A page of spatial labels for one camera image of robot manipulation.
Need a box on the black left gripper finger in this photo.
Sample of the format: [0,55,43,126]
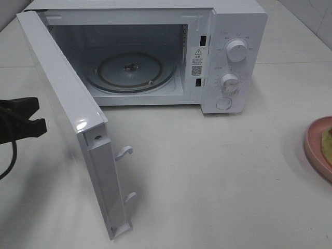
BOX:
[1,118,47,144]
[1,97,39,120]

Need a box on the white microwave door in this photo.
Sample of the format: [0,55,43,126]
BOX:
[17,11,136,239]

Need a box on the round white door button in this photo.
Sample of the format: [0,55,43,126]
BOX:
[216,97,232,110]

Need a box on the white timer knob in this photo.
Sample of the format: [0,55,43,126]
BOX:
[220,74,239,92]

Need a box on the pink round plate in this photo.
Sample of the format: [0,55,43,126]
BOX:
[304,116,331,183]

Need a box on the white bread sandwich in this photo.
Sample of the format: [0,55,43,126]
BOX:
[321,127,332,164]

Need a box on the white warning label sticker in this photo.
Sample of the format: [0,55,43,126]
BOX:
[190,46,208,77]

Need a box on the white microwave oven body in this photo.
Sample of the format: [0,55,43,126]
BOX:
[22,1,267,114]

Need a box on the upper white power knob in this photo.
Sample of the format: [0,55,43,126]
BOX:
[226,39,248,62]

